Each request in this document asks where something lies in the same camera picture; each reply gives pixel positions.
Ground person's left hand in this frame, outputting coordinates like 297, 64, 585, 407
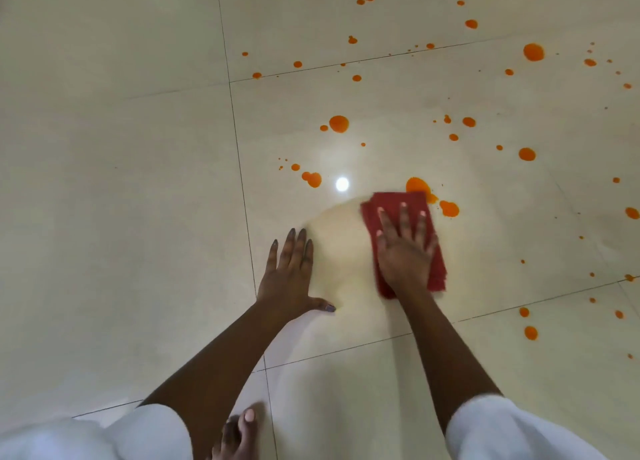
255, 227, 337, 328

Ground person's right hand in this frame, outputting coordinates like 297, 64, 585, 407
375, 202, 440, 301

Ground orange liquid spill drops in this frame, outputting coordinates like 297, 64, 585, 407
241, 0, 640, 361

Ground person's right forearm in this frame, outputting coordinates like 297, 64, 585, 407
395, 284, 503, 435

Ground person's bare foot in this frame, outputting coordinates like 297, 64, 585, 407
212, 408, 261, 460

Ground person's left forearm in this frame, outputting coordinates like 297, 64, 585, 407
139, 302, 301, 460

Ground white fluffy garment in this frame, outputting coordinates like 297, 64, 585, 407
0, 393, 609, 460

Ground red cloth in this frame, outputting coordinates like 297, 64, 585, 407
361, 191, 447, 301

